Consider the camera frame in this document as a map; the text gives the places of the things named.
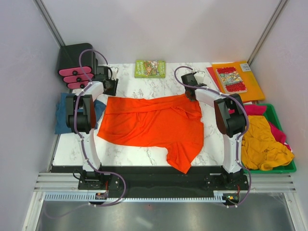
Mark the orange t shirt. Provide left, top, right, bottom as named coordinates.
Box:
left=97, top=94, right=204, bottom=174

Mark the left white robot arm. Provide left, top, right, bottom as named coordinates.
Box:
left=65, top=66, right=119, bottom=190

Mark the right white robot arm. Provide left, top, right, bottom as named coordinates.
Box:
left=181, top=72, right=248, bottom=190

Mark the red folder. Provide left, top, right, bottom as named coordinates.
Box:
left=206, top=67, right=222, bottom=91

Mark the green paperback book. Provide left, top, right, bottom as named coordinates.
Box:
left=134, top=60, right=166, bottom=78

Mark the black pink drawer unit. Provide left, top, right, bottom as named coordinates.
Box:
left=57, top=43, right=98, bottom=90

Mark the red comic book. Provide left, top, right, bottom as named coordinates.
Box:
left=216, top=66, right=247, bottom=94

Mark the orange folder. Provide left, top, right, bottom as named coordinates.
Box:
left=212, top=61, right=265, bottom=103

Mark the blue folded t shirt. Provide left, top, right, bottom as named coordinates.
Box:
left=54, top=93, right=106, bottom=135

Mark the magenta t shirt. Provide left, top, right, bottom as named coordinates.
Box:
left=244, top=104, right=292, bottom=151

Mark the green plastic bin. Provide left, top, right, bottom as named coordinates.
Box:
left=249, top=103, right=296, bottom=174

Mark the yellow t shirt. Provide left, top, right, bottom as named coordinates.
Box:
left=241, top=115, right=294, bottom=171

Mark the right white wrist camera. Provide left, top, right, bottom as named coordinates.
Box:
left=194, top=71, right=205, bottom=84

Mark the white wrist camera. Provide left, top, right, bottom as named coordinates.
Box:
left=194, top=71, right=205, bottom=84
left=109, top=66, right=119, bottom=80

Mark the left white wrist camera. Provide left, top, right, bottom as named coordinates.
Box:
left=109, top=66, right=119, bottom=80

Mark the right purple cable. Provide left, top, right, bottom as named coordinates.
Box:
left=174, top=66, right=253, bottom=209

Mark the purple cable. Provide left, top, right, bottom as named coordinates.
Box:
left=174, top=66, right=253, bottom=209
left=44, top=49, right=128, bottom=219

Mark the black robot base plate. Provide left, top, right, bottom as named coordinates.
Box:
left=51, top=166, right=249, bottom=199

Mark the white slotted cable duct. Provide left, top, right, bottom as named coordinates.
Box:
left=44, top=192, right=226, bottom=203

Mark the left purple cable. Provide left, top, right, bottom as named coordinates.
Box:
left=44, top=49, right=128, bottom=219

